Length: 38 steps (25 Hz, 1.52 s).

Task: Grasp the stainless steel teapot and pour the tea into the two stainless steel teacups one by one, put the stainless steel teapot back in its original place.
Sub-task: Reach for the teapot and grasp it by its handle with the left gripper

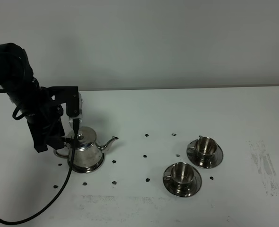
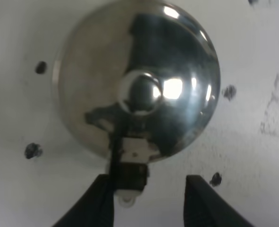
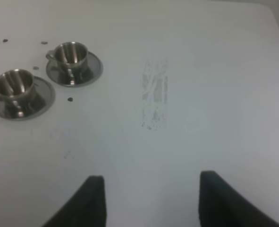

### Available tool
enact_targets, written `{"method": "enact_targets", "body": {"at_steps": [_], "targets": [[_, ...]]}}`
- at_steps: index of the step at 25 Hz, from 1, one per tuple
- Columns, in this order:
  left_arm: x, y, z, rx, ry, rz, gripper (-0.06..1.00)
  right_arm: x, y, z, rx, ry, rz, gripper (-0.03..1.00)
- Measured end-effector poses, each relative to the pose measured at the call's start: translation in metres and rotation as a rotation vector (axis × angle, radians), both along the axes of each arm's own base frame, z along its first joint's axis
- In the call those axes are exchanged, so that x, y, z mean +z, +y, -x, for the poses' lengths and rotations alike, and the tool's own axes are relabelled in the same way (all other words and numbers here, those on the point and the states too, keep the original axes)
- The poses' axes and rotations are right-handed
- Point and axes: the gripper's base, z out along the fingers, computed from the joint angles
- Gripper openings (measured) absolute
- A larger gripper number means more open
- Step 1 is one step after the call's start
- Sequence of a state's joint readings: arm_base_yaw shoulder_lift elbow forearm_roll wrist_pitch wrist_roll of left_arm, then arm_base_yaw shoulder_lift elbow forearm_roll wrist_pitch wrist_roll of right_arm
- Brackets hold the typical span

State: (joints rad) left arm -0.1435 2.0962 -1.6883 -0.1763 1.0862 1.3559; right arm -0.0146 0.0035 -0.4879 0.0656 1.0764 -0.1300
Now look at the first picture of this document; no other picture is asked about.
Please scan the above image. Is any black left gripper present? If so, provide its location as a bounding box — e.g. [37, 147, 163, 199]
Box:
[27, 105, 65, 153]

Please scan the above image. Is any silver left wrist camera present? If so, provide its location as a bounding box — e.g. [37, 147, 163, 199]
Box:
[69, 93, 83, 128]

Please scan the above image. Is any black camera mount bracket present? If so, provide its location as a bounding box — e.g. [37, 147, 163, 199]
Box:
[45, 86, 78, 116]

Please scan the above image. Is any black camera usb cable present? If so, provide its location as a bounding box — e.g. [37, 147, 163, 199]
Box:
[0, 119, 80, 226]

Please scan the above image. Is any stainless steel saucer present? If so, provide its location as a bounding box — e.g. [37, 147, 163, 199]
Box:
[162, 162, 202, 197]
[186, 136, 223, 169]

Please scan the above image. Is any near stainless steel teacup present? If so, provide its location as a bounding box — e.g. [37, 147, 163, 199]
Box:
[163, 162, 194, 190]

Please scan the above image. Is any far stainless steel saucer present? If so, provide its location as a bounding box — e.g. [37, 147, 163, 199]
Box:
[186, 136, 223, 169]

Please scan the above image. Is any stainless steel teacup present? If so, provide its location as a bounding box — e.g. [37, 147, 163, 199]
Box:
[163, 162, 194, 190]
[186, 136, 218, 168]

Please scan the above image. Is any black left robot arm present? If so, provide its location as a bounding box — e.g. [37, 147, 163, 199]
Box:
[0, 43, 64, 152]

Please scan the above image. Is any far stainless steel teacup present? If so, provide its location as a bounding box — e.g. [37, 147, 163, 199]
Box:
[186, 136, 218, 168]

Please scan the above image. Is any near stainless steel saucer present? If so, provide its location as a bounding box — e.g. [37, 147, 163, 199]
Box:
[162, 162, 202, 197]

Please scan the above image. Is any stainless steel teapot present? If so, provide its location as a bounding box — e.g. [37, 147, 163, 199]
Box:
[53, 126, 118, 173]

